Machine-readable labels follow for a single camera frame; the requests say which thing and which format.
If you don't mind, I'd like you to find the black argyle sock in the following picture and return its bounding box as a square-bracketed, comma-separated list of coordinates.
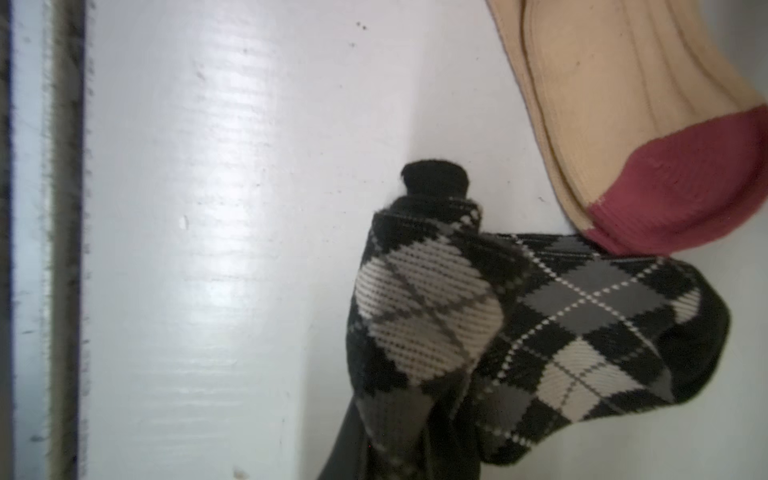
[321, 160, 730, 479]

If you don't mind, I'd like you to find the beige maroon striped sock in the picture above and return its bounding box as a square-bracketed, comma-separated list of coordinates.
[489, 0, 767, 255]

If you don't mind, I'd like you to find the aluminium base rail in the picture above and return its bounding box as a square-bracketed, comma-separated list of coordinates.
[6, 1, 85, 479]

